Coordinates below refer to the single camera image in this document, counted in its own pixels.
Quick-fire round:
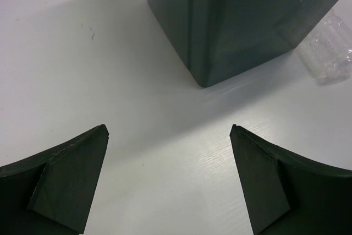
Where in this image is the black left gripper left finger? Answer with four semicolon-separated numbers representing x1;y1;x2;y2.
1;124;109;234

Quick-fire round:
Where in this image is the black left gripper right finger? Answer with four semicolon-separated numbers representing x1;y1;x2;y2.
230;125;351;234

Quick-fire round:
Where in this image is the clear ribbed bottle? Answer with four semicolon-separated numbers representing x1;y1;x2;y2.
295;9;351;85

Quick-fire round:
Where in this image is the dark green plastic bin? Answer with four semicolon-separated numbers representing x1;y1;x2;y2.
147;0;339;88

